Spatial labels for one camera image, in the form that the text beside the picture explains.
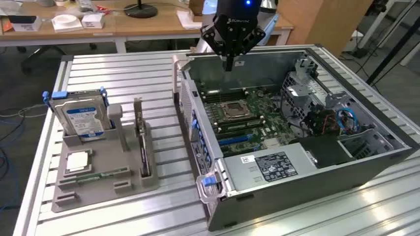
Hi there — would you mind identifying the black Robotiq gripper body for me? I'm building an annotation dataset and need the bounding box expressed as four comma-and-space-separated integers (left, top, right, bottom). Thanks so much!
215, 0, 260, 41

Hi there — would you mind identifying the low-profile Nvidia graphics card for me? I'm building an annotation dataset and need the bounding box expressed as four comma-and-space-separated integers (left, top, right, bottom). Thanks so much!
132, 97, 153, 177

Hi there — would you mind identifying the white paper stack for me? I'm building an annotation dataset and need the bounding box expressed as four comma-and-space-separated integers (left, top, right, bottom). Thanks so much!
176, 10, 204, 30

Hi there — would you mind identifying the brown cardboard box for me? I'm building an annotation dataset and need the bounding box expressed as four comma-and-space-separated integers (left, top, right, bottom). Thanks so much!
188, 0, 207, 17

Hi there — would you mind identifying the wooden desk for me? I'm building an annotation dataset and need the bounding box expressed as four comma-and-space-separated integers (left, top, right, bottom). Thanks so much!
0, 0, 295, 54

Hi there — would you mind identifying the wooden cabinet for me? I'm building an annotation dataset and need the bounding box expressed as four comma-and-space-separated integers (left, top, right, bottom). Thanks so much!
277, 0, 375, 54

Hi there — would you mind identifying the black round lamp base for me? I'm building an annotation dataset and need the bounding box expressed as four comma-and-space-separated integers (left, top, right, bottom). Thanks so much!
124, 0, 159, 19

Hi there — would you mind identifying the perforated metal drive cage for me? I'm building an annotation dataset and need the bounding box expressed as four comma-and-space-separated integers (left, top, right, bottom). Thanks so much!
281, 71, 329, 123

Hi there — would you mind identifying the green motherboard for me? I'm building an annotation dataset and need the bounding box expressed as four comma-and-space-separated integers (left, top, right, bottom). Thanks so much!
196, 83, 296, 156

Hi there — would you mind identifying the silver CPU socket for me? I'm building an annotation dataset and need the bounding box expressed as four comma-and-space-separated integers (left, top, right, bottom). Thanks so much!
221, 101, 251, 121

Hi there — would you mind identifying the black power adapter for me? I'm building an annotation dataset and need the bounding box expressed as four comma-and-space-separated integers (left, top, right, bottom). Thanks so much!
351, 48, 371, 59

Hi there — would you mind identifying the small white cardboard box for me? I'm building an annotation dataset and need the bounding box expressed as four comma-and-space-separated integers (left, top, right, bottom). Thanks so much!
81, 13, 105, 30

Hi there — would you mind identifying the black slanted pole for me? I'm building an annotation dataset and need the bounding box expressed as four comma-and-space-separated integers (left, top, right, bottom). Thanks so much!
365, 0, 420, 86

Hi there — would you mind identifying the white box with round rim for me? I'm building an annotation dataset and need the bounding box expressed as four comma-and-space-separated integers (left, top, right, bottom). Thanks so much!
51, 14, 84, 33

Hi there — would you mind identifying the black office chair base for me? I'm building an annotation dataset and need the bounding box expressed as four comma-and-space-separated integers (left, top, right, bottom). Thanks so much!
16, 42, 99, 74

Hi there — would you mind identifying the hard disk with blue caddy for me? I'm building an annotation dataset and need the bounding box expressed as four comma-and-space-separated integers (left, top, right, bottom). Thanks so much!
41, 86, 111, 143

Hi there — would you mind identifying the black plastic shroud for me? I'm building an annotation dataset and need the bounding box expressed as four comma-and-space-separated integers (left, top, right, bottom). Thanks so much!
292, 136, 357, 170

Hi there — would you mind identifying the grey power supply unit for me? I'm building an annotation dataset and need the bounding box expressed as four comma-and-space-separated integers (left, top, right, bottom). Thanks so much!
223, 143, 319, 193

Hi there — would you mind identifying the silver disk bay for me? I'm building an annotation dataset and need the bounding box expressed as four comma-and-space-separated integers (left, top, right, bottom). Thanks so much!
336, 127, 395, 158

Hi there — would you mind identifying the white box with black top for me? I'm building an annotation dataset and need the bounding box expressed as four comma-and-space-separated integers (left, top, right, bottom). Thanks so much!
7, 15, 43, 32

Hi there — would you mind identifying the silver CPU chip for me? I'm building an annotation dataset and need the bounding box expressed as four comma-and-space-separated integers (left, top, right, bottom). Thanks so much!
64, 151, 91, 172

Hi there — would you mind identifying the open grey PC case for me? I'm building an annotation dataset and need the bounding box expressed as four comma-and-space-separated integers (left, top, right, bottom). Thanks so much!
171, 43, 420, 232

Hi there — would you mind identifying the green RAM stick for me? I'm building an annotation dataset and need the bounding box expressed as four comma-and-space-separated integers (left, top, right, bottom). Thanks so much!
60, 169, 127, 184

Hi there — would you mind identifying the grey plastic parts rack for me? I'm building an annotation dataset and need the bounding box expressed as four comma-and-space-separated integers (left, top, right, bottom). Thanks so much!
51, 104, 161, 213

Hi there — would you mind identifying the white table frame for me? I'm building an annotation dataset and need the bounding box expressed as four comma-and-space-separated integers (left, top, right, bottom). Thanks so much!
343, 0, 420, 67

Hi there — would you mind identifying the black wire bundle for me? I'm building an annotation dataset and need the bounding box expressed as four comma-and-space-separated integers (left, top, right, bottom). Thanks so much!
288, 108, 340, 138

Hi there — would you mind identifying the blue wire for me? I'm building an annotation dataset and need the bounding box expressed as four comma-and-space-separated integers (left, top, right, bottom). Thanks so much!
335, 107, 361, 135

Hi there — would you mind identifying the white floor cable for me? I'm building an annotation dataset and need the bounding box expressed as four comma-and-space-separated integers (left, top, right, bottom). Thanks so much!
0, 104, 49, 118

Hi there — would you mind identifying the blue floor cable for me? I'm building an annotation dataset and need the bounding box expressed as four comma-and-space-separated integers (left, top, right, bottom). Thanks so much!
0, 120, 27, 212

